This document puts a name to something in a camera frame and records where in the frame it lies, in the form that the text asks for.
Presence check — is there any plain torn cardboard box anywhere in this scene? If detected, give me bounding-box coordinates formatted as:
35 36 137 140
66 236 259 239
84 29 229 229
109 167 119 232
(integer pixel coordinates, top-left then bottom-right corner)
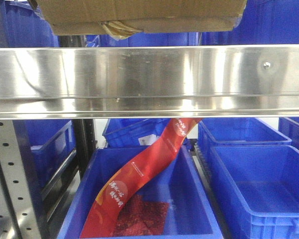
29 0 247 35

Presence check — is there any stainless steel shelf beam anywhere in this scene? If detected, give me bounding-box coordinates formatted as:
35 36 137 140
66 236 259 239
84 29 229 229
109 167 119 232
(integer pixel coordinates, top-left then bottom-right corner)
0 44 299 120

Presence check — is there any perforated steel shelf upright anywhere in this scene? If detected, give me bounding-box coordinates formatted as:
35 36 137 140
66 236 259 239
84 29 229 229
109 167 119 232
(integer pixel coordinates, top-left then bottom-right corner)
0 119 49 239

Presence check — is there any blue bin rear centre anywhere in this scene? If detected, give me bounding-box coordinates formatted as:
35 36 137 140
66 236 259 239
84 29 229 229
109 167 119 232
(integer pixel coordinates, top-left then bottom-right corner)
102 118 190 149

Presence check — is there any blue bin rear right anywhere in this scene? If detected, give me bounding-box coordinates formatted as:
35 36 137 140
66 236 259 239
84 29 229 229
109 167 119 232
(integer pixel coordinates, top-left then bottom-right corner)
197 118 292 161

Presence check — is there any crumpled yellow packing tape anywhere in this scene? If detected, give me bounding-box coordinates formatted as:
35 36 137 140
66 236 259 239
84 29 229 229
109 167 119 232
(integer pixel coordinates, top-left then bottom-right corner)
99 21 143 40

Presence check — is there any red patterned cloth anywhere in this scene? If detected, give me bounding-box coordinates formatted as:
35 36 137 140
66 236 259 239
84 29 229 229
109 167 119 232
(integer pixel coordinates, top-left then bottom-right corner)
113 194 169 237

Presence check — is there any red printed banner strip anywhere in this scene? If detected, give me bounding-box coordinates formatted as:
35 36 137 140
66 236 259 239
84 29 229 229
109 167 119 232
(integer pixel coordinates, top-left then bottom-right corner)
80 118 201 239

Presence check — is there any blue bin front right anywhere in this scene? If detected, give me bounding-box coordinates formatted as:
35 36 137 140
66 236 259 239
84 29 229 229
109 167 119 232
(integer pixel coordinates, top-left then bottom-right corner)
210 145 299 239

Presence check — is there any blue bin far right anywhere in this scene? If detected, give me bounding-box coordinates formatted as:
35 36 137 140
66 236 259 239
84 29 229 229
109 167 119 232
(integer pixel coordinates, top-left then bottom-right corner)
279 117 299 150

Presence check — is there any blue bin upper right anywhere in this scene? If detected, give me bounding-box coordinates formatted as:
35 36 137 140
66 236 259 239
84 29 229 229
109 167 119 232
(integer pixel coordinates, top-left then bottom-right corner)
201 0 299 45

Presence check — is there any blue bin upper left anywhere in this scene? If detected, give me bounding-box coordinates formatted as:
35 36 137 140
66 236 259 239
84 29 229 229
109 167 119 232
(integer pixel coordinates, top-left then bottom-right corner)
0 0 59 48

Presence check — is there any black rear shelf post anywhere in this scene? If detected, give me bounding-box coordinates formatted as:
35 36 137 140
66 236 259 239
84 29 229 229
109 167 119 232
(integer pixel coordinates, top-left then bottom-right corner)
72 119 97 178

